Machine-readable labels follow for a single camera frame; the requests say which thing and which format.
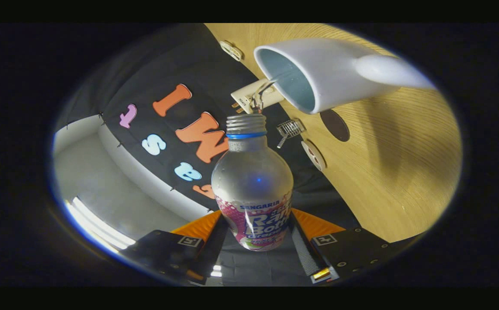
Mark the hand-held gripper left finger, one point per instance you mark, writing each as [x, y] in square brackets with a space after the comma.
[213, 249]

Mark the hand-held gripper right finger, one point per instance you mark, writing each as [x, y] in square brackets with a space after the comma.
[307, 256]

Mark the silver juice bottle pink label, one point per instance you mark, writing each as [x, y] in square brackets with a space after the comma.
[251, 181]

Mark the dark round coaster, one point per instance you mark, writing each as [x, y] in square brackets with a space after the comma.
[335, 125]

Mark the clear juice stream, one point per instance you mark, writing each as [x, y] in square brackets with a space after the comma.
[258, 96]

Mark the white plate with red food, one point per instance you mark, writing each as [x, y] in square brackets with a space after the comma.
[314, 155]

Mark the long ceiling light panel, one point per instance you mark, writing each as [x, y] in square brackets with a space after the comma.
[98, 228]

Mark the wooden table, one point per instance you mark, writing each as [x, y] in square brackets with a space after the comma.
[404, 172]

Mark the white toaster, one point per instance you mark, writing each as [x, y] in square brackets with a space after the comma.
[245, 97]

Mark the black backdrop cloth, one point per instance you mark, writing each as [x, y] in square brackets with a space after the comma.
[154, 64]

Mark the white divided dish with food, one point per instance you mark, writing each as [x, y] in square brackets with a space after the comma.
[231, 50]

